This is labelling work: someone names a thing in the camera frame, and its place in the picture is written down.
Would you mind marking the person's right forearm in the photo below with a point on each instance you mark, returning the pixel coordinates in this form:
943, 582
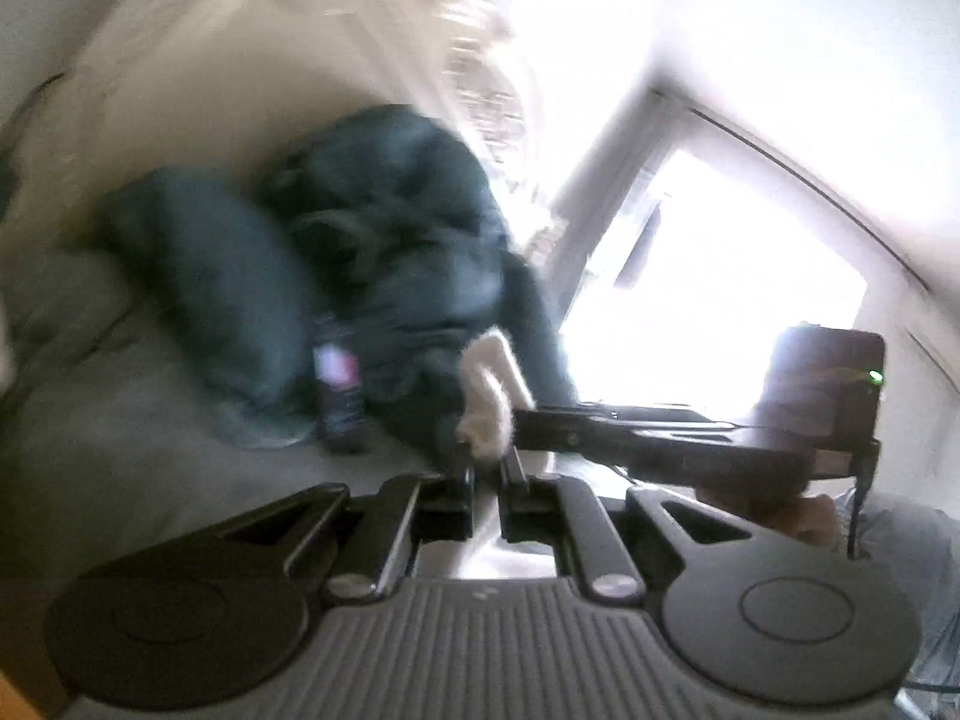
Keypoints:
907, 555

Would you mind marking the curtain rod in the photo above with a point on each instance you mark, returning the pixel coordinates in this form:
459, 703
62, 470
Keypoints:
787, 165

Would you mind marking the cream carved headboard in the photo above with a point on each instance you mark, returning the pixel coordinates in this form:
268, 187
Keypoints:
495, 105

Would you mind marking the blue pillows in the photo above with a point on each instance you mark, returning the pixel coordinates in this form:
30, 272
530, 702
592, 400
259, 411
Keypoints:
420, 240

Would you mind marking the dark bottle with pink label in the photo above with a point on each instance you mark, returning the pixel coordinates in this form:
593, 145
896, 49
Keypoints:
337, 390

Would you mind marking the window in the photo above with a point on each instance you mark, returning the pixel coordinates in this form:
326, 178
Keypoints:
720, 277

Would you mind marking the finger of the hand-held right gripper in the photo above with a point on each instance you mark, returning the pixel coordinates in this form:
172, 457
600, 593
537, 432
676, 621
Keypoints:
637, 439

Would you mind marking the teal pillow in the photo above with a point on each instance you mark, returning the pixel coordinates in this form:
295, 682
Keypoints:
225, 300

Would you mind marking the cream fleece garment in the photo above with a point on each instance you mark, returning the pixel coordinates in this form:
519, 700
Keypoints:
491, 390

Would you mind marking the person's right hand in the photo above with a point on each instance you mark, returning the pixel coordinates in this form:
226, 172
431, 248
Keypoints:
806, 521

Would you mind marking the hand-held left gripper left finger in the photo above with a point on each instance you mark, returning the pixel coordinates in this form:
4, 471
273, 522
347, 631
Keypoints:
466, 510

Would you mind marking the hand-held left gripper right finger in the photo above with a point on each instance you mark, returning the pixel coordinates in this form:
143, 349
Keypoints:
508, 517

